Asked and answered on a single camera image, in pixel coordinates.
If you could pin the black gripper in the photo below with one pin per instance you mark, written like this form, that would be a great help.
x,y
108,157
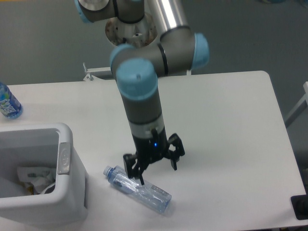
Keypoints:
x,y
149,151

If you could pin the crushed clear plastic bottle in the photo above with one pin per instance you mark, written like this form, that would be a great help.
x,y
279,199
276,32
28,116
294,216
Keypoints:
x,y
147,194

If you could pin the white paper wrapper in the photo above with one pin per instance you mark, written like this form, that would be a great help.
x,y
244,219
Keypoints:
x,y
40,177

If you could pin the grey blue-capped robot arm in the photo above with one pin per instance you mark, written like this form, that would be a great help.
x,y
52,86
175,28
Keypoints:
x,y
178,49

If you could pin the white plastic trash can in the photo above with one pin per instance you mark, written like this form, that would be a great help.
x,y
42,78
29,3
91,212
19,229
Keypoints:
x,y
42,145

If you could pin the trash inside the can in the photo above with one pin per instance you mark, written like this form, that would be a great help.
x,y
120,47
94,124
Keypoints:
x,y
30,189

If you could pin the blue labelled water bottle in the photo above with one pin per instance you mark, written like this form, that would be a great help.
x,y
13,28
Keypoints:
x,y
10,107

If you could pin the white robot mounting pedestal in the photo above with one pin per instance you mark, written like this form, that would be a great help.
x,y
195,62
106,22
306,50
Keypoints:
x,y
140,34

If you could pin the white frame at right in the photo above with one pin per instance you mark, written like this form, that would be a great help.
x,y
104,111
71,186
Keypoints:
x,y
298,108

